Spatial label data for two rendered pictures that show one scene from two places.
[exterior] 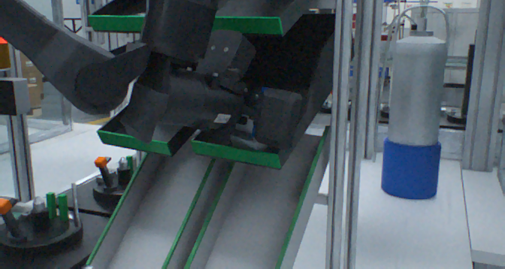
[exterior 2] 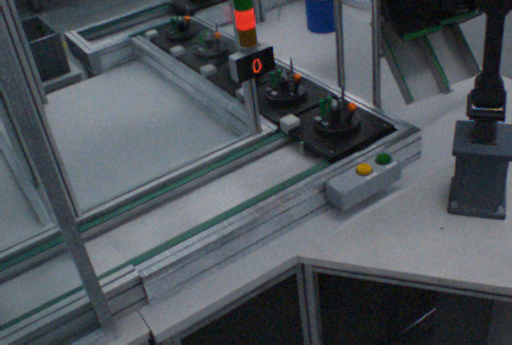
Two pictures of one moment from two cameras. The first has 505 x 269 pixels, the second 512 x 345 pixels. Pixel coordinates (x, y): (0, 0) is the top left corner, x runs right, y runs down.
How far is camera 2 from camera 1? 1.74 m
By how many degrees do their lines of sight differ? 49
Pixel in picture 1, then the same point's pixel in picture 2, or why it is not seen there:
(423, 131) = not seen: outside the picture
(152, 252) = (419, 83)
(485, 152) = not seen: outside the picture
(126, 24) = not seen: outside the picture
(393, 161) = (324, 11)
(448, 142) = not seen: outside the picture
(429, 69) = not seen: outside the picture
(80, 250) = (363, 114)
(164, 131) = (418, 23)
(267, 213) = (440, 42)
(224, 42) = not seen: outside the picture
